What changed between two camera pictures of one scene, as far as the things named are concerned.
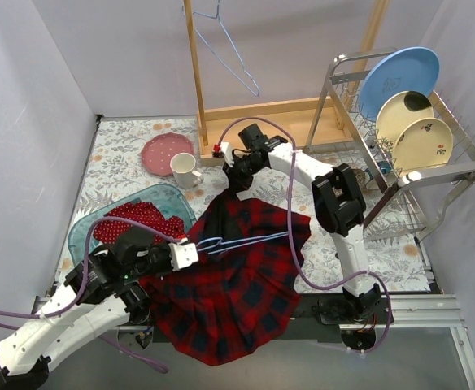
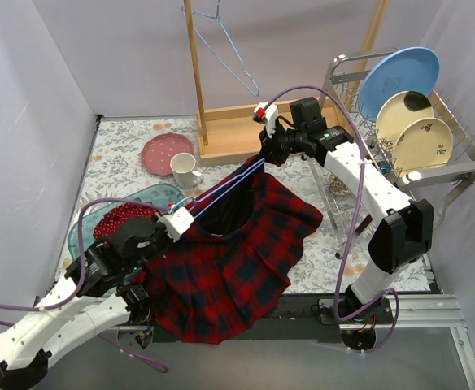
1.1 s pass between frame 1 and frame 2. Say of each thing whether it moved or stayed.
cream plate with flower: stayed
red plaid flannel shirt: moved
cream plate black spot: stayed
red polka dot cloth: stayed
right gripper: moved
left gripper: moved
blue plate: stayed
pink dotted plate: stayed
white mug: stayed
